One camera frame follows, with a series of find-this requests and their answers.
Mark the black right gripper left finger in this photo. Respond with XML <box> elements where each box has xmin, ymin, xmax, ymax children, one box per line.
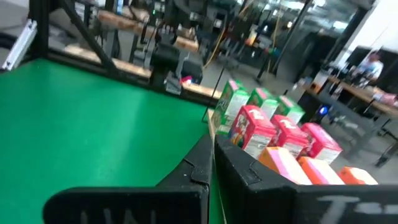
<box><xmin>42</xmin><ymin>133</ymin><xmax>216</xmax><ymax>224</ymax></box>

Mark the silver aluminium extrusion bar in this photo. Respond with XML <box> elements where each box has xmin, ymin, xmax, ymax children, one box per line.
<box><xmin>1</xmin><ymin>18</ymin><xmax>38</xmax><ymax>72</ymax></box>

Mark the green Apple Jacks cereal box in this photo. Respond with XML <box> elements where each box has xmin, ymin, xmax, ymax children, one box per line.
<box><xmin>247</xmin><ymin>87</ymin><xmax>279</xmax><ymax>121</ymax></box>
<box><xmin>275</xmin><ymin>95</ymin><xmax>306</xmax><ymax>124</ymax></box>
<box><xmin>211</xmin><ymin>79</ymin><xmax>251</xmax><ymax>136</ymax></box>

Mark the black computer with blue light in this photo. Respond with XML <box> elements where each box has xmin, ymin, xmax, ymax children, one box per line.
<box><xmin>306</xmin><ymin>93</ymin><xmax>335</xmax><ymax>124</ymax></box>

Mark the person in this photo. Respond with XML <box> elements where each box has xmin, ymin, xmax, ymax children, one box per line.
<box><xmin>351</xmin><ymin>51</ymin><xmax>385</xmax><ymax>86</ymax></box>

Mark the green table mat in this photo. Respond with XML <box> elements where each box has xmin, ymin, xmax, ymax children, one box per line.
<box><xmin>0</xmin><ymin>57</ymin><xmax>224</xmax><ymax>224</ymax></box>

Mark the red Froot Loops cereal box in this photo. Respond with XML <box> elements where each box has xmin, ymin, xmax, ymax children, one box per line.
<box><xmin>269</xmin><ymin>114</ymin><xmax>310</xmax><ymax>158</ymax></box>
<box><xmin>228</xmin><ymin>105</ymin><xmax>277</xmax><ymax>159</ymax></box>
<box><xmin>300</xmin><ymin>122</ymin><xmax>343</xmax><ymax>165</ymax></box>

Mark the black metal rig frame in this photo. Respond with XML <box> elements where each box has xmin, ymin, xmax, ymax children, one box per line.
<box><xmin>27</xmin><ymin>0</ymin><xmax>224</xmax><ymax>106</ymax></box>

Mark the orange Mini Wheats cereal box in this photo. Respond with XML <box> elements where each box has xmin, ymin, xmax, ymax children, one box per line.
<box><xmin>337</xmin><ymin>166</ymin><xmax>379</xmax><ymax>186</ymax></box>
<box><xmin>297</xmin><ymin>156</ymin><xmax>346</xmax><ymax>186</ymax></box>
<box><xmin>257</xmin><ymin>146</ymin><xmax>313</xmax><ymax>186</ymax></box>

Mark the wooden workbench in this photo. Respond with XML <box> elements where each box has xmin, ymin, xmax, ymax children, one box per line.
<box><xmin>306</xmin><ymin>74</ymin><xmax>398</xmax><ymax>119</ymax></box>
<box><xmin>96</xmin><ymin>9</ymin><xmax>200</xmax><ymax>52</ymax></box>

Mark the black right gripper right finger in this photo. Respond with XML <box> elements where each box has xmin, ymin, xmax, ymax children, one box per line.
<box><xmin>214</xmin><ymin>136</ymin><xmax>398</xmax><ymax>224</ymax></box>

